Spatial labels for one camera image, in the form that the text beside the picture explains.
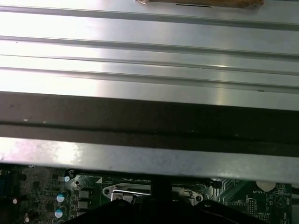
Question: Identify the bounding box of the silver coin battery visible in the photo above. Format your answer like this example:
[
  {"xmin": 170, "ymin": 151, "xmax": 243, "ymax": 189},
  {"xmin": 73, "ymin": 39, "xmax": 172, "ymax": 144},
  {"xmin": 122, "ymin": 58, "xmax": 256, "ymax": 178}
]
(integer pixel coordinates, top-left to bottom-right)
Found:
[{"xmin": 256, "ymin": 181, "xmax": 277, "ymax": 191}]

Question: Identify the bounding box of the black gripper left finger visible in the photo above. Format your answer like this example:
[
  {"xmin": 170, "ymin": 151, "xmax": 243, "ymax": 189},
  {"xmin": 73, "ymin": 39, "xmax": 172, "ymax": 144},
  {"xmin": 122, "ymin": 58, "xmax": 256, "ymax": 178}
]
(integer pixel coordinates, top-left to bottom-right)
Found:
[{"xmin": 67, "ymin": 181, "xmax": 162, "ymax": 224}]

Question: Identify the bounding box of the green motherboard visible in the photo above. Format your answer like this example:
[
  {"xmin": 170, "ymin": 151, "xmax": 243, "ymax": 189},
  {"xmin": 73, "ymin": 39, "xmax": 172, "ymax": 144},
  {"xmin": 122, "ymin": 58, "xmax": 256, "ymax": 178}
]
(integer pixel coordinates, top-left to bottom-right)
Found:
[{"xmin": 0, "ymin": 163, "xmax": 299, "ymax": 224}]

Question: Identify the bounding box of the CPU socket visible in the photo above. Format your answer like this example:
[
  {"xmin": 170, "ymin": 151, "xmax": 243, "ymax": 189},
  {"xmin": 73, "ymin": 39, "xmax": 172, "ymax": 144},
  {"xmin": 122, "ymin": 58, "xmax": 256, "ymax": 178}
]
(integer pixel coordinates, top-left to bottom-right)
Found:
[{"xmin": 102, "ymin": 183, "xmax": 204, "ymax": 208}]

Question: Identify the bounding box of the metal socket cover frame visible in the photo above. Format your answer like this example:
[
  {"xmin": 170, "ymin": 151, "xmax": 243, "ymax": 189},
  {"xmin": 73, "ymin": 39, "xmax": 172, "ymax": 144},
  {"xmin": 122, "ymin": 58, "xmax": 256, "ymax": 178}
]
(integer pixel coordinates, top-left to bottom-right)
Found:
[{"xmin": 112, "ymin": 188, "xmax": 152, "ymax": 196}]

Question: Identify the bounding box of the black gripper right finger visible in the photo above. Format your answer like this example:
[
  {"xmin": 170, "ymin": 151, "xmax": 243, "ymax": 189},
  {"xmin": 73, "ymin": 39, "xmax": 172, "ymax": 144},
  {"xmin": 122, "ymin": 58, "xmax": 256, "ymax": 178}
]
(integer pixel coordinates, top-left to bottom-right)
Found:
[{"xmin": 161, "ymin": 181, "xmax": 262, "ymax": 224}]

